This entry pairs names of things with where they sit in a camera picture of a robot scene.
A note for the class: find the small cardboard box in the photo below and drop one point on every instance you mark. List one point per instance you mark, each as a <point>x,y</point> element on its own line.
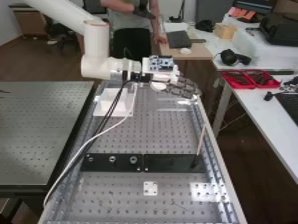
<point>224,30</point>

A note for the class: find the person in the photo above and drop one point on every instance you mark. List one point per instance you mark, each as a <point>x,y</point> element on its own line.
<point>128,30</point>

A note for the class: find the clear box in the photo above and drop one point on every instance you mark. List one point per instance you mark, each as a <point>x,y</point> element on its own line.
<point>213,166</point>

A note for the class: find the black box device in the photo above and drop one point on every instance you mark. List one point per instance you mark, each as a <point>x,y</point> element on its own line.
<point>281,30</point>

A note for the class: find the small white box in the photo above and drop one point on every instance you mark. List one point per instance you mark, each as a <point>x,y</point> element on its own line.
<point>111,105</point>

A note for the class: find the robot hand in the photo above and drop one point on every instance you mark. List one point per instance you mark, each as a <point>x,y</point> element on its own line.
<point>162,68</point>

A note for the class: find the red tray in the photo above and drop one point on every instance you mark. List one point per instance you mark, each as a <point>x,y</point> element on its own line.
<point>237,80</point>
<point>265,78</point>

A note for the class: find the thin stick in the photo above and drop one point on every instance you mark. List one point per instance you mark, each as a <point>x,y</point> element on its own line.
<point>200,143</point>

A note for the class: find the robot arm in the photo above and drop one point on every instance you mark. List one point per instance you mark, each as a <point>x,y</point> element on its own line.
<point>95,43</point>

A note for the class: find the black headphones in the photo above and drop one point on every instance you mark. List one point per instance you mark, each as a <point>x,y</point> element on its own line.
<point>233,57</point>

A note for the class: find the wooden desk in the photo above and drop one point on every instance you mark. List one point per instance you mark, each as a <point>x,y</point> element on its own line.
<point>195,53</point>

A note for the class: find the small white circuit board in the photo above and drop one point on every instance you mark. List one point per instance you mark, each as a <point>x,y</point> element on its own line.
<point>151,188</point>

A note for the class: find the white mouse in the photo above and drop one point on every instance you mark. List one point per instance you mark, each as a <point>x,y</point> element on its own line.
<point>185,50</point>

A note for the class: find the white desk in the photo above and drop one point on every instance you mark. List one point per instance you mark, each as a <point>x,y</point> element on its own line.
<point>267,120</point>

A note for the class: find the black plate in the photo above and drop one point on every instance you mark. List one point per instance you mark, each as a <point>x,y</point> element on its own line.
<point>174,163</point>

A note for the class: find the black keyboard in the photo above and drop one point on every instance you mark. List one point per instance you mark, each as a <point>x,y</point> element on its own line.
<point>291,106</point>
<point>179,39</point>

